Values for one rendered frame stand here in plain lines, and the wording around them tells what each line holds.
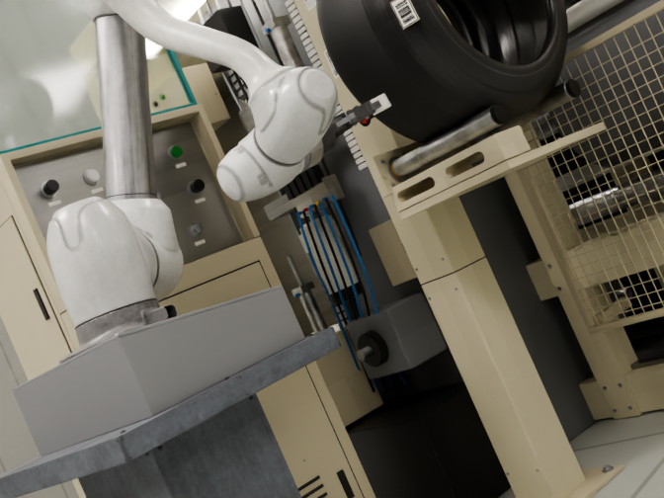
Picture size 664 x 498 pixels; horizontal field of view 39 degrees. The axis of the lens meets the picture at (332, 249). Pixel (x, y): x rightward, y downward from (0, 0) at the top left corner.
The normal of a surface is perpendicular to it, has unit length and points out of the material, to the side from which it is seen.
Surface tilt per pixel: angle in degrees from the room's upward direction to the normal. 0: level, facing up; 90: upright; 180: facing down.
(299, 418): 90
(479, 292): 90
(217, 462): 90
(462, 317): 90
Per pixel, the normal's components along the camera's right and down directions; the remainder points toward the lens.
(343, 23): -0.76, 0.20
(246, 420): 0.68, -0.32
